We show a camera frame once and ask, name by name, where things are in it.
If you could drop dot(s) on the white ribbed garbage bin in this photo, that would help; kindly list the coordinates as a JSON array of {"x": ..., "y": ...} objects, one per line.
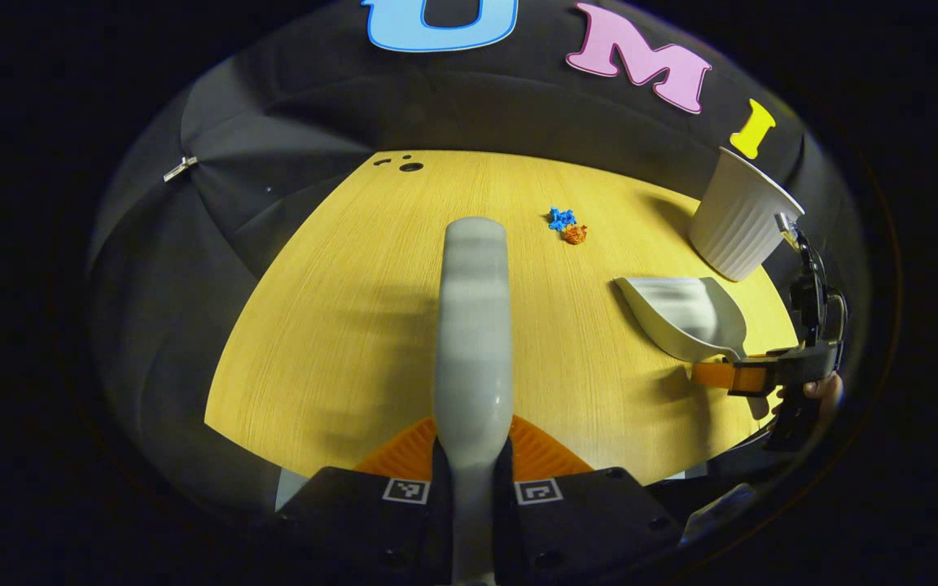
[{"x": 738, "y": 228}]

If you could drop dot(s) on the silver metal clip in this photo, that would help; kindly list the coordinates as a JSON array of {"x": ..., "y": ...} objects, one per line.
[{"x": 180, "y": 168}]

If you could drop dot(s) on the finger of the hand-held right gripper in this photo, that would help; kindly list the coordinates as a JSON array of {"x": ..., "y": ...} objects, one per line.
[{"x": 729, "y": 376}]

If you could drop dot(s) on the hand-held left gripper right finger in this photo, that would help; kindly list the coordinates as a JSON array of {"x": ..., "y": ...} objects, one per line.
[{"x": 583, "y": 521}]

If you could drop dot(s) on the wooden desktop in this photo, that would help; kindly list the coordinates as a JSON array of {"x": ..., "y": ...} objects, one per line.
[{"x": 355, "y": 325}]

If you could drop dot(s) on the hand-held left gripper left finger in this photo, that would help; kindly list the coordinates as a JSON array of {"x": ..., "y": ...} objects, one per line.
[{"x": 355, "y": 521}]

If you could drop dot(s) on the white plastic dustpan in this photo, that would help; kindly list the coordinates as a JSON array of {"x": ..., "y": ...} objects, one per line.
[{"x": 681, "y": 317}]

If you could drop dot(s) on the orange paper scrap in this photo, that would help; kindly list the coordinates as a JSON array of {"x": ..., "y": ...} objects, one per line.
[{"x": 574, "y": 234}]

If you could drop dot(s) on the blue paper scrap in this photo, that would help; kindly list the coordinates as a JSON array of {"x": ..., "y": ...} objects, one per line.
[{"x": 561, "y": 218}]

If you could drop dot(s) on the black backdrop cloth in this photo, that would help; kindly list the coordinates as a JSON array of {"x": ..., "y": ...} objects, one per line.
[{"x": 314, "y": 106}]

